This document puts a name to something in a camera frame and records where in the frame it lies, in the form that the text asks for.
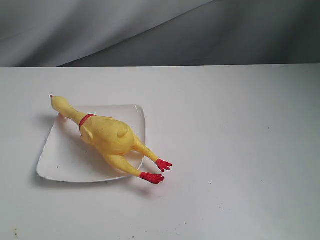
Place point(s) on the white square plate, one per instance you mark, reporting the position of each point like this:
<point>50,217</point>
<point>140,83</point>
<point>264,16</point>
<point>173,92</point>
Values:
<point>66,158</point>

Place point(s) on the yellow rubber chicken toy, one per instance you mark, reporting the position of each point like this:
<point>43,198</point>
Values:
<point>112,138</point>

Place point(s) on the grey backdrop cloth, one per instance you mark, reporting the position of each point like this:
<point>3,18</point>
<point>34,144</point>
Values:
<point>136,33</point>

